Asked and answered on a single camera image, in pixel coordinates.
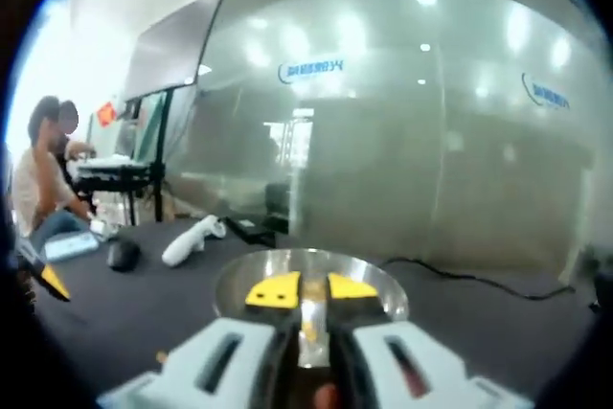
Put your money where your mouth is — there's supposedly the white handheld controller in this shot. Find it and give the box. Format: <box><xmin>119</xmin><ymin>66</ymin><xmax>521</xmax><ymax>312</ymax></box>
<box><xmin>161</xmin><ymin>215</ymin><xmax>227</xmax><ymax>267</ymax></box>

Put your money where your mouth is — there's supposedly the black metal post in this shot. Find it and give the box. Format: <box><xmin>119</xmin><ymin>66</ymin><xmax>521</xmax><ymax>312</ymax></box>
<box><xmin>151</xmin><ymin>90</ymin><xmax>174</xmax><ymax>223</ymax></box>

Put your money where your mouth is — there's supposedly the black folding table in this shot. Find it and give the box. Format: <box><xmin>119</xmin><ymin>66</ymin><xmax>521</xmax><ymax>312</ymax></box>
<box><xmin>76</xmin><ymin>159</ymin><xmax>167</xmax><ymax>227</ymax></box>

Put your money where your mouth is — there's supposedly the dark table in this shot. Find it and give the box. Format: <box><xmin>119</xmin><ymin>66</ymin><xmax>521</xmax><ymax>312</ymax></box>
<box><xmin>28</xmin><ymin>216</ymin><xmax>605</xmax><ymax>409</ymax></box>

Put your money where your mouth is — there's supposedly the red wall decoration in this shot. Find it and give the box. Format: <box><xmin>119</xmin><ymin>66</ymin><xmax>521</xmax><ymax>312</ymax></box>
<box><xmin>96</xmin><ymin>101</ymin><xmax>119</xmax><ymax>128</ymax></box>

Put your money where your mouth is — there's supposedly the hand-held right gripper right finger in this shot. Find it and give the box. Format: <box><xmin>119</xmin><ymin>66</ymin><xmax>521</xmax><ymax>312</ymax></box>
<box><xmin>326</xmin><ymin>272</ymin><xmax>533</xmax><ymax>409</ymax></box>

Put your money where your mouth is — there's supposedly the dark grey hanging screen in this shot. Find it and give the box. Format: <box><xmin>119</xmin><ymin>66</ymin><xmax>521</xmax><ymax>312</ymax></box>
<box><xmin>123</xmin><ymin>0</ymin><xmax>225</xmax><ymax>100</ymax></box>

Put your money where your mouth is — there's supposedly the black object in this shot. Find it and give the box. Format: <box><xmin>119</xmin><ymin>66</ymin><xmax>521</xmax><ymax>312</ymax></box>
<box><xmin>591</xmin><ymin>268</ymin><xmax>613</xmax><ymax>315</ymax></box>

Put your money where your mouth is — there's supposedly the black cable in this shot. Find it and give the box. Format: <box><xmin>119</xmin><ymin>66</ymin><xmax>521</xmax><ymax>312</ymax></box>
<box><xmin>381</xmin><ymin>257</ymin><xmax>577</xmax><ymax>301</ymax></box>

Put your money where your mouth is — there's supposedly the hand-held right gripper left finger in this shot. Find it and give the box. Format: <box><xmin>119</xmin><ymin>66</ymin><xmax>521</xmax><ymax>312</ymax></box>
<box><xmin>95</xmin><ymin>270</ymin><xmax>304</xmax><ymax>409</ymax></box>

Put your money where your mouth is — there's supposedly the light blue phone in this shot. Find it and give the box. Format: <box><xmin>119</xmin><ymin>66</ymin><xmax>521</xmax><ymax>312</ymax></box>
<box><xmin>43</xmin><ymin>231</ymin><xmax>101</xmax><ymax>262</ymax></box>

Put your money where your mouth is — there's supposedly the black computer mouse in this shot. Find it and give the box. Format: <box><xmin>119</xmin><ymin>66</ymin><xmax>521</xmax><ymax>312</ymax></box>
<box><xmin>105</xmin><ymin>239</ymin><xmax>141</xmax><ymax>272</ymax></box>

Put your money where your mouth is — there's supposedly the stainless steel bowl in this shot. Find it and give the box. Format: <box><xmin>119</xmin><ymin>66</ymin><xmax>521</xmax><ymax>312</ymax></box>
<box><xmin>214</xmin><ymin>247</ymin><xmax>411</xmax><ymax>333</ymax></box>

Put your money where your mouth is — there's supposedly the person's right hand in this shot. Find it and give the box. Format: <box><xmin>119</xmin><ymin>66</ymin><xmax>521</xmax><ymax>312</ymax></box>
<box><xmin>310</xmin><ymin>381</ymin><xmax>339</xmax><ymax>409</ymax></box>

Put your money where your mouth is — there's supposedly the small white box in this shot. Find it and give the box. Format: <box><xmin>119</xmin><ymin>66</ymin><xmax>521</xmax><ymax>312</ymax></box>
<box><xmin>88</xmin><ymin>219</ymin><xmax>115</xmax><ymax>240</ymax></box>

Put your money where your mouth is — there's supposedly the black flat box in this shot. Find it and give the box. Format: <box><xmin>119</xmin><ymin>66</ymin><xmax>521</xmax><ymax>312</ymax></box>
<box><xmin>224</xmin><ymin>215</ymin><xmax>289</xmax><ymax>246</ymax></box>

